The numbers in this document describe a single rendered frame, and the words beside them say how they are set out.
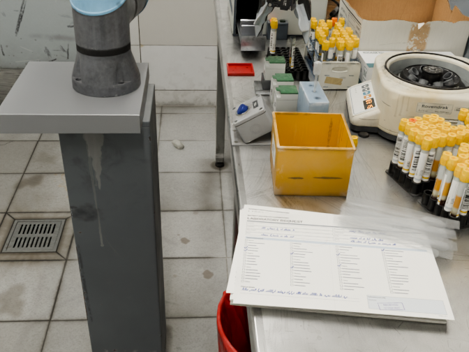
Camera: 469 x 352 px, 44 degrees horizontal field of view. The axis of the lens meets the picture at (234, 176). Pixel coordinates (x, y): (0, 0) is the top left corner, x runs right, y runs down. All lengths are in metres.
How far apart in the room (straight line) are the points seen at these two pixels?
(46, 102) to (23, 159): 1.65
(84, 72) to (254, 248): 0.59
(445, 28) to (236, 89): 0.54
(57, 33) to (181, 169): 0.98
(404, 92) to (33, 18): 2.30
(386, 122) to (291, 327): 0.57
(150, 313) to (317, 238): 0.80
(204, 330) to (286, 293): 1.16
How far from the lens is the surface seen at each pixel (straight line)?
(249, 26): 1.62
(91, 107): 1.23
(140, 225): 1.42
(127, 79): 1.28
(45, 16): 3.14
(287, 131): 1.10
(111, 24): 1.24
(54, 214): 2.50
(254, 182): 1.05
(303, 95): 1.17
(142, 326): 1.66
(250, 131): 1.15
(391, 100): 1.20
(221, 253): 2.23
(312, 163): 0.99
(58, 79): 1.38
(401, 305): 0.83
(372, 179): 1.10
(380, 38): 1.51
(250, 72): 1.50
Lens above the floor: 1.46
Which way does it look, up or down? 33 degrees down
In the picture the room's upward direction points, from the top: 2 degrees clockwise
